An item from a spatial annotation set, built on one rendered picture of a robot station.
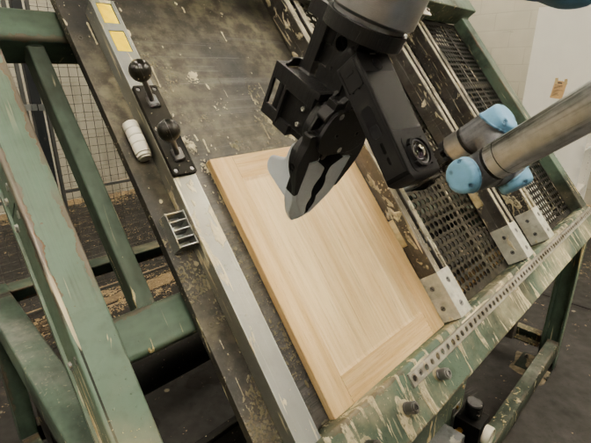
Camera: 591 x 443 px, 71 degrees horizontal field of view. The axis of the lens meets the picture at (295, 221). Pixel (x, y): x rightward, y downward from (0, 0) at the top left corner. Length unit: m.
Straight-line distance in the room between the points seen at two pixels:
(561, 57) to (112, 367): 4.36
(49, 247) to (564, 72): 4.33
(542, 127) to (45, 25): 0.97
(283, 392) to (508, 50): 5.72
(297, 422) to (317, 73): 0.58
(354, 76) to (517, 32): 5.84
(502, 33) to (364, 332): 5.53
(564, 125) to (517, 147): 0.08
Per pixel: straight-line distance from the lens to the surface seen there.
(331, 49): 0.39
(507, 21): 6.22
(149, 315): 0.78
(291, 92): 0.39
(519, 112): 2.36
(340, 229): 1.01
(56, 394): 1.20
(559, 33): 4.61
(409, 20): 0.36
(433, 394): 1.02
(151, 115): 0.86
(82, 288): 0.68
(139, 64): 0.78
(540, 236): 1.79
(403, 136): 0.34
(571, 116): 0.83
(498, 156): 0.89
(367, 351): 0.94
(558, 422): 2.42
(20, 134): 0.78
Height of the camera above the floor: 1.50
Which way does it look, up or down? 20 degrees down
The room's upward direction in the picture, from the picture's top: straight up
